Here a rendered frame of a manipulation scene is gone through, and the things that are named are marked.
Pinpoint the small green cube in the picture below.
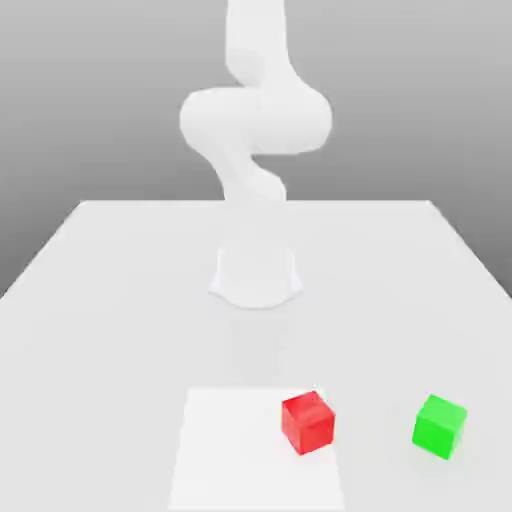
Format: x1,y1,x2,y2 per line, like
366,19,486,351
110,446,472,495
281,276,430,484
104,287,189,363
411,393,469,461

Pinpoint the small red cube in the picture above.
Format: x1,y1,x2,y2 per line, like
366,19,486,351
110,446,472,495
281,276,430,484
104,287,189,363
280,390,336,457

